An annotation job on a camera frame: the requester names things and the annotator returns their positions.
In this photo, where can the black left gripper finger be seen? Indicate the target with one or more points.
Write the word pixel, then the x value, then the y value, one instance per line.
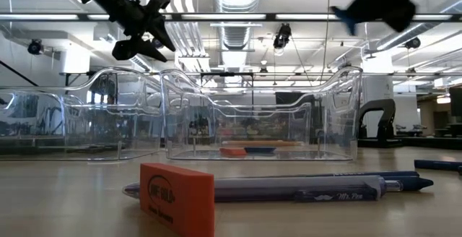
pixel 159 31
pixel 133 49

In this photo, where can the clear plastic bin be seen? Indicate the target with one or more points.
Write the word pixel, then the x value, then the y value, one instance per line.
pixel 252 128
pixel 144 121
pixel 180 128
pixel 108 136

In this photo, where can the salmon pink eraser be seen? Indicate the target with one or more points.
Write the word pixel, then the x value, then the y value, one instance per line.
pixel 232 151

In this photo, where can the yellow orange wooden pencil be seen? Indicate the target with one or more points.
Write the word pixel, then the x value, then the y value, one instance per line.
pixel 260 143

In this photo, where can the dark blue pen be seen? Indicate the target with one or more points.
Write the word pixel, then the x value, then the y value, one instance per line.
pixel 436 164
pixel 415 183

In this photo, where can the black ceiling spotlight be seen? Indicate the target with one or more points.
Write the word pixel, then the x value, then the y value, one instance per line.
pixel 412 42
pixel 35 46
pixel 282 36

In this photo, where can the black monitor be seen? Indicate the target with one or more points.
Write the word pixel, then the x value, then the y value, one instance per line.
pixel 456 101

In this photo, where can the black arch-shaped stand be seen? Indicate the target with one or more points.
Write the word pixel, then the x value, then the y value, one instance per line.
pixel 389 121

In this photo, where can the orange eraser with oval print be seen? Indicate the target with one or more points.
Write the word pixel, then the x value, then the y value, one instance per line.
pixel 177 201

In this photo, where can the translucent grey Mr. Pen pen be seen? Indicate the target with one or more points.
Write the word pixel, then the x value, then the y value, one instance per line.
pixel 270 188

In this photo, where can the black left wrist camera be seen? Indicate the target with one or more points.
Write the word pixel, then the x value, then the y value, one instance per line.
pixel 160 3

